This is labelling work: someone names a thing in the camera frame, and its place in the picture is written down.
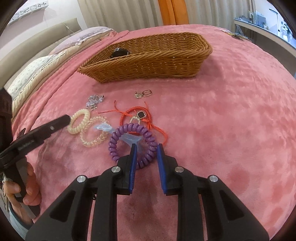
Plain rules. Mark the pendant with black stone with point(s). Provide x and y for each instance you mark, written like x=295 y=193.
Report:
x=138 y=117

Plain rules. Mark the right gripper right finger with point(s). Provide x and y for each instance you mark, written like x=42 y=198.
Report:
x=206 y=206

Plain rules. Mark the black wrist watch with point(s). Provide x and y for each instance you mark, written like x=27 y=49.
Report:
x=119 y=52

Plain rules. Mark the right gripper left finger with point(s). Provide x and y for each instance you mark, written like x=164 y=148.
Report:
x=87 y=208

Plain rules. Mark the beige bed headboard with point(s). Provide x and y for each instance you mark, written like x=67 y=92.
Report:
x=40 y=44

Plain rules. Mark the pink bed blanket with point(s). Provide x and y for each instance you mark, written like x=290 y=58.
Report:
x=234 y=119

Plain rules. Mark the grey curtain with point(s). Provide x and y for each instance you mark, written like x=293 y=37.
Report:
x=134 y=15

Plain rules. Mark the small items on bed edge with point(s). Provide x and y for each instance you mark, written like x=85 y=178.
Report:
x=235 y=35

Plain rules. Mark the orange curtain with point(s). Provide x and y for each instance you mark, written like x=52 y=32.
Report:
x=173 y=12

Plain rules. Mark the lilac pillow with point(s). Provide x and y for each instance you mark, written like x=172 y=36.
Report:
x=79 y=38

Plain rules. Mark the white desk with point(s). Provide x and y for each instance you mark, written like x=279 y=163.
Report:
x=273 y=44

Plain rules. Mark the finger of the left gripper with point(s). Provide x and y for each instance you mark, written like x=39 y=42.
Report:
x=37 y=136

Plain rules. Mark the crystal bead hair clip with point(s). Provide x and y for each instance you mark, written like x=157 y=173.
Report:
x=93 y=101

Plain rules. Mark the white desk lamp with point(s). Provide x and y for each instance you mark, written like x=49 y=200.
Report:
x=277 y=21

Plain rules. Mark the left forearm grey sleeve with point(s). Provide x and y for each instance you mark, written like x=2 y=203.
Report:
x=19 y=226

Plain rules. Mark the white plant vase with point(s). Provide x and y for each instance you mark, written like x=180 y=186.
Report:
x=285 y=32

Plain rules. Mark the white floral pillow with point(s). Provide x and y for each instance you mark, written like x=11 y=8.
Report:
x=29 y=72

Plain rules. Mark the beige quilt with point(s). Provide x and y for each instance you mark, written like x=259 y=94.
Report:
x=35 y=83

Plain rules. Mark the blue plastic hair clip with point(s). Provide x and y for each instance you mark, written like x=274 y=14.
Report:
x=126 y=137

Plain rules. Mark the white wall shelf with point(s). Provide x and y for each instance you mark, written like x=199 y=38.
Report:
x=27 y=11

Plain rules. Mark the brown wicker basket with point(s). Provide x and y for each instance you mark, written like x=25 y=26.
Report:
x=168 y=55

